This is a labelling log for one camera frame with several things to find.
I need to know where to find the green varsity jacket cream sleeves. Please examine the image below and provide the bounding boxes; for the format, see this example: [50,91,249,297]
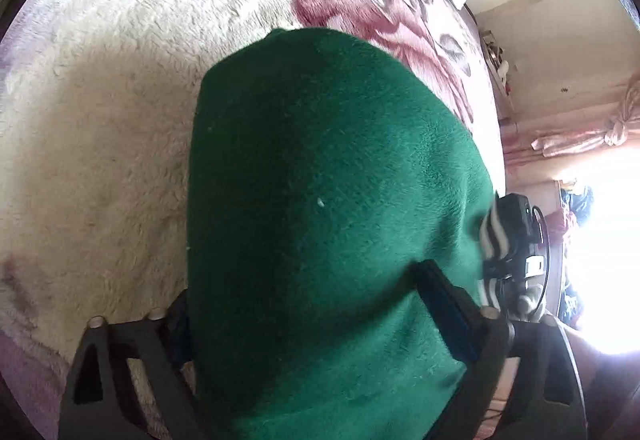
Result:
[188,28,494,439]

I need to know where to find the pile of clothes on desk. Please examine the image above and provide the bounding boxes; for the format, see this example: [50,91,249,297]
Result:
[544,182,594,328]

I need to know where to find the pink floral curtain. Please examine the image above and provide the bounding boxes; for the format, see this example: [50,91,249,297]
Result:
[500,74,639,168]

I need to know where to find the white bedside nightstand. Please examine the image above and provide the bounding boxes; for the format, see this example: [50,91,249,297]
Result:
[480,30,514,120]

